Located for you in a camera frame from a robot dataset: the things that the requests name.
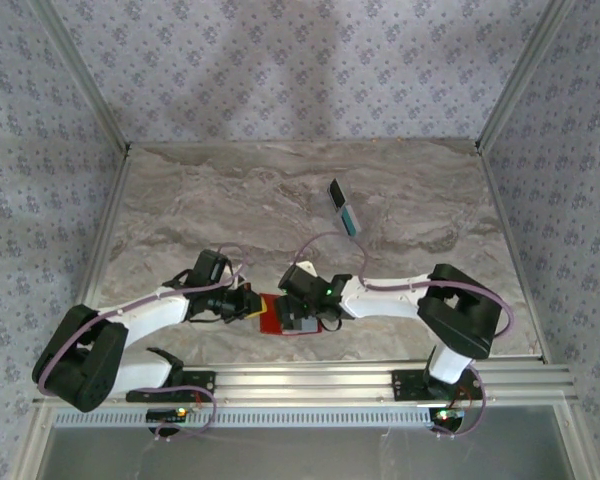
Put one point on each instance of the red leather card holder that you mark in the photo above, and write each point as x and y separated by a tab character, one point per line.
270	325

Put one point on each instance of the teal credit card grey stripe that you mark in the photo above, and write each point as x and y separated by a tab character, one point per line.
350	221

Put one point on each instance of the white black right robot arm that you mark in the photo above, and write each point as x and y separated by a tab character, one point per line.
380	300

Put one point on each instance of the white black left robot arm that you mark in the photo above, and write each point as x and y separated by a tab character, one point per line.
145	312

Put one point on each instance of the black credit card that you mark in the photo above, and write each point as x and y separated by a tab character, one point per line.
338	193

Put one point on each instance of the small LED circuit board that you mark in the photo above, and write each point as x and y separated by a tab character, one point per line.
167	415
450	415

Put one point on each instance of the grey metal panel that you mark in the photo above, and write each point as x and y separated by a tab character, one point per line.
300	455

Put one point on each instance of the floral patterned backdrop cloth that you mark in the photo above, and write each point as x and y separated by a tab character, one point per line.
300	65

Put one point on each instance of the long aluminium mounting rail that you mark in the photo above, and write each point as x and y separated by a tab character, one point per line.
300	382

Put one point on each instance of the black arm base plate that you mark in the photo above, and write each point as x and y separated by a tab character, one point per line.
405	385
195	387

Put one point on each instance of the aluminium table edge rail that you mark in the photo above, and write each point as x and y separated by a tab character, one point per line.
503	225
105	225

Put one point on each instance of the aluminium frame leg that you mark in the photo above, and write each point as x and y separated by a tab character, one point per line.
32	445
572	445

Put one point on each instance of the aluminium frame post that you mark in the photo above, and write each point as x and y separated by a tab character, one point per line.
87	75
520	75

